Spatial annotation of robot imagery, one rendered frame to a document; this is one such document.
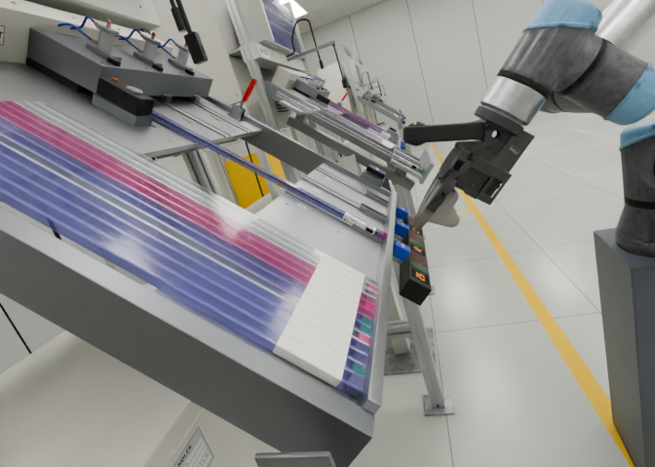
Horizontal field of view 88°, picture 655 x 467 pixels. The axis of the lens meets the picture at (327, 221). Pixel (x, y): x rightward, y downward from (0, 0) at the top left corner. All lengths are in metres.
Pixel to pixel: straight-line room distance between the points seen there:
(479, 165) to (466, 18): 7.99
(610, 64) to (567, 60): 0.05
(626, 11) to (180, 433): 0.90
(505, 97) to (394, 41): 7.85
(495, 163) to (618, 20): 0.29
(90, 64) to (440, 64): 7.89
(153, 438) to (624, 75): 0.76
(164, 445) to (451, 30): 8.28
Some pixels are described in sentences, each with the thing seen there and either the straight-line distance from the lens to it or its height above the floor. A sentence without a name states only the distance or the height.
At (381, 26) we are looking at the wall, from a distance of 8.43.
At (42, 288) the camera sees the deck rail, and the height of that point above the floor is 0.88.
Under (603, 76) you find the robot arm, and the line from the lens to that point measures 0.58.
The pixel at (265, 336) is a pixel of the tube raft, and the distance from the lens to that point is 0.30.
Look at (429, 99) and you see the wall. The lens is 8.29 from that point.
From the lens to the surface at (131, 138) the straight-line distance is 0.59.
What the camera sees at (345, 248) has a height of 0.76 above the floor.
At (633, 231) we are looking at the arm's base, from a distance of 0.84.
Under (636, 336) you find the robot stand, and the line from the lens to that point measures 0.88.
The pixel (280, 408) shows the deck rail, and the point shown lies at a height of 0.75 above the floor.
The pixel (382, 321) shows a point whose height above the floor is 0.73.
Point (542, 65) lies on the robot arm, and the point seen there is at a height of 0.92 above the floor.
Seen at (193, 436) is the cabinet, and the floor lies 0.58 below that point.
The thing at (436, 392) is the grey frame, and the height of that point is 0.07.
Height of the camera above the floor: 0.93
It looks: 15 degrees down
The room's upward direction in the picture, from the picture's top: 18 degrees counter-clockwise
